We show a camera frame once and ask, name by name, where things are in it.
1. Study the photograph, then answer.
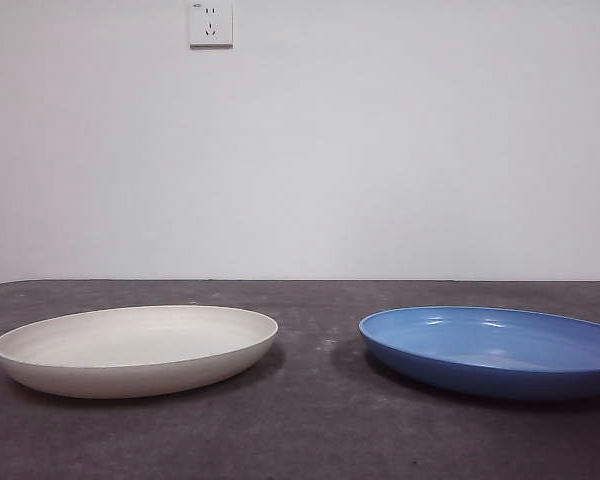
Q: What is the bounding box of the white round plate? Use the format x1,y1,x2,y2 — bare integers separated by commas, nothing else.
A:
0,304,280,400

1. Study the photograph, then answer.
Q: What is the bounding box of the white wall socket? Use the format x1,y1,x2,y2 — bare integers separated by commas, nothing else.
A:
189,0,234,50

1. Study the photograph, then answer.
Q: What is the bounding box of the blue round plate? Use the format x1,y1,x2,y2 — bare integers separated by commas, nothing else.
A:
357,305,600,402

